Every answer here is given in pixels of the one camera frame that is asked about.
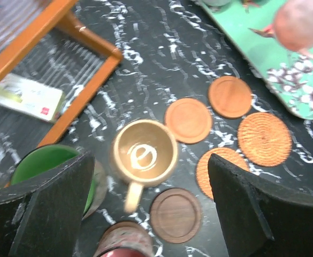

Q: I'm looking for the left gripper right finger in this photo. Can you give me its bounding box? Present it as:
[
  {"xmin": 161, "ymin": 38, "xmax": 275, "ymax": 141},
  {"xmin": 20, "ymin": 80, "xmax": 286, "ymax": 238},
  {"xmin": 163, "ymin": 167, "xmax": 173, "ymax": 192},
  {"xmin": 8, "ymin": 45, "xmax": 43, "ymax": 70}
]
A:
[{"xmin": 208, "ymin": 154, "xmax": 313, "ymax": 256}]

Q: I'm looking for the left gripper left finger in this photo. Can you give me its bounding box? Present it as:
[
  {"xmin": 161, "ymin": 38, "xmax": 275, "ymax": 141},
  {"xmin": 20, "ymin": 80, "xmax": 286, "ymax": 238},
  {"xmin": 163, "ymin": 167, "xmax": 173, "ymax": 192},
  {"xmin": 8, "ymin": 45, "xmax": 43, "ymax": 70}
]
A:
[{"xmin": 0, "ymin": 152, "xmax": 95, "ymax": 256}]

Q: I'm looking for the green inside mug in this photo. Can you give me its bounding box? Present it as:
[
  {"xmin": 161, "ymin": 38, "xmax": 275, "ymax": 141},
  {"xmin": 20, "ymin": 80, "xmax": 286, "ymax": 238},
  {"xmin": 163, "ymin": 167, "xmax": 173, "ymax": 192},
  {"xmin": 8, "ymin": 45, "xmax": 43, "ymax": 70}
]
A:
[{"xmin": 8, "ymin": 144, "xmax": 108, "ymax": 219}]

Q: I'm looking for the woven rattan coaster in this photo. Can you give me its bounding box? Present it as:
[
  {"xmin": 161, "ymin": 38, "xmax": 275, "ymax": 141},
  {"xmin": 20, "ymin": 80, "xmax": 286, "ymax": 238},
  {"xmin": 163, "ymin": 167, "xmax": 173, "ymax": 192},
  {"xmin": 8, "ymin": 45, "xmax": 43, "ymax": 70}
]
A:
[
  {"xmin": 196, "ymin": 147, "xmax": 249, "ymax": 199},
  {"xmin": 237, "ymin": 112, "xmax": 292, "ymax": 167}
]

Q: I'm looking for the dark walnut coaster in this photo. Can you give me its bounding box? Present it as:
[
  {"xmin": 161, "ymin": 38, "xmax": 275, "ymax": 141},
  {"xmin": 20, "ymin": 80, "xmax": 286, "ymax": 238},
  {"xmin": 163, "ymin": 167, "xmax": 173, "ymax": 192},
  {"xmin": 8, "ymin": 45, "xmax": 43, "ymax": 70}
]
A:
[{"xmin": 150, "ymin": 188, "xmax": 202, "ymax": 244}]

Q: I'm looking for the pink halloween mug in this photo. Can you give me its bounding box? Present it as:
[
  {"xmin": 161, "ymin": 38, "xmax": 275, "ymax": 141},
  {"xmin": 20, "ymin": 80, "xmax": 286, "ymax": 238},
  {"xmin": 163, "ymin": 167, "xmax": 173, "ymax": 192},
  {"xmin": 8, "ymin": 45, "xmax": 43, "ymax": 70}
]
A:
[{"xmin": 94, "ymin": 221, "xmax": 154, "ymax": 256}]

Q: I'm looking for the brown stoneware mug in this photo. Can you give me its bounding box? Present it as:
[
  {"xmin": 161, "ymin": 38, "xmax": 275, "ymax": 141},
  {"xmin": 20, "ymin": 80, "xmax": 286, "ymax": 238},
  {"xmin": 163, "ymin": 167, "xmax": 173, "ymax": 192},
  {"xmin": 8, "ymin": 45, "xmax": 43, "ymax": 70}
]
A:
[{"xmin": 110, "ymin": 119, "xmax": 178, "ymax": 213}]

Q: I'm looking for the light wood coaster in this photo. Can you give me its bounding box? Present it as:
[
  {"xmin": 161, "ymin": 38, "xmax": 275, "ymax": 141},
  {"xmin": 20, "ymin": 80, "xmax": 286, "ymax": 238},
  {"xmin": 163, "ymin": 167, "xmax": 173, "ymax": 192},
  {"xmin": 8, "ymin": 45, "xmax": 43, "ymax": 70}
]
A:
[
  {"xmin": 208, "ymin": 75, "xmax": 252, "ymax": 119},
  {"xmin": 164, "ymin": 98, "xmax": 213, "ymax": 144}
]

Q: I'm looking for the green floral tray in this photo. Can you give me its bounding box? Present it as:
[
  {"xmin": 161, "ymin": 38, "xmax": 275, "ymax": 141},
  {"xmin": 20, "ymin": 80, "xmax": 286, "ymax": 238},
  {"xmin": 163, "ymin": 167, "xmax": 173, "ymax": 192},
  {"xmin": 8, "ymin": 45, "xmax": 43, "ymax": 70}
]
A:
[{"xmin": 198, "ymin": 1, "xmax": 313, "ymax": 120}]

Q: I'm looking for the pale pink mug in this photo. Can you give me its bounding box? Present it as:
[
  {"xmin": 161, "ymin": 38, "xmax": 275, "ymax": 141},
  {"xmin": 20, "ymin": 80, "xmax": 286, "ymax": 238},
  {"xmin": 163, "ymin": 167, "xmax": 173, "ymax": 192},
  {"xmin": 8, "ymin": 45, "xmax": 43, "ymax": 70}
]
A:
[{"xmin": 272, "ymin": 0, "xmax": 313, "ymax": 59}]

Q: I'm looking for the orange wooden shelf rack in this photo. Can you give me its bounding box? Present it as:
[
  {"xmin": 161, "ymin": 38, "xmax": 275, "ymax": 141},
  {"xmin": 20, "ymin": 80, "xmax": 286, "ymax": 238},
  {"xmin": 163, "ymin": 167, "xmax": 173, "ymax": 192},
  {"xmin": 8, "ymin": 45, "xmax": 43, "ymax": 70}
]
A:
[{"xmin": 0, "ymin": 1, "xmax": 123, "ymax": 145}]

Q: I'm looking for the grey mug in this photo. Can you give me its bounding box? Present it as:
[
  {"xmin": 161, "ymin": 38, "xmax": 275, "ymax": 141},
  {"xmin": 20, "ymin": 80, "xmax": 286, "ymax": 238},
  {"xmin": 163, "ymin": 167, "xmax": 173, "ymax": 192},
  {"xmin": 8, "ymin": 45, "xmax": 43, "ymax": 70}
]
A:
[{"xmin": 202, "ymin": 0, "xmax": 231, "ymax": 7}]

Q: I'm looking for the white green small box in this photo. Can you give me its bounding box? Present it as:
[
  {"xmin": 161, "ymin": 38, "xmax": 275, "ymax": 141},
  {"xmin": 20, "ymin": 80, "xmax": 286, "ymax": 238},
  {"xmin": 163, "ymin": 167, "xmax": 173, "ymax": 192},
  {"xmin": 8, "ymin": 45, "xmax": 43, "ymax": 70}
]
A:
[{"xmin": 0, "ymin": 73, "xmax": 65, "ymax": 123}]

